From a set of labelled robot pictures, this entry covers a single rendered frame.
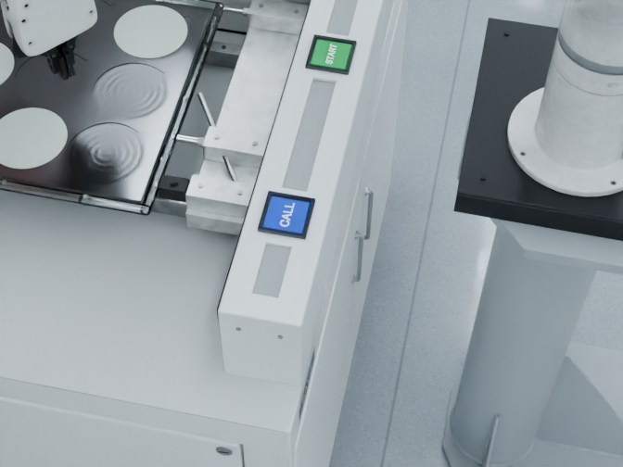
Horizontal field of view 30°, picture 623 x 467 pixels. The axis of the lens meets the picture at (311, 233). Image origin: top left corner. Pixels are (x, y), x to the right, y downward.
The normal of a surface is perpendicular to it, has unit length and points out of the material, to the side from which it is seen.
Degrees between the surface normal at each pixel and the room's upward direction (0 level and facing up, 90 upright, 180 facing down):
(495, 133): 1
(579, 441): 90
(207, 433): 90
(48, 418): 90
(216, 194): 0
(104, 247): 0
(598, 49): 93
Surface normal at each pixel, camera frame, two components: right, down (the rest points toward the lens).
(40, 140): 0.00, -0.58
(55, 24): 0.62, 0.62
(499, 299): -0.81, 0.47
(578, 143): -0.33, 0.76
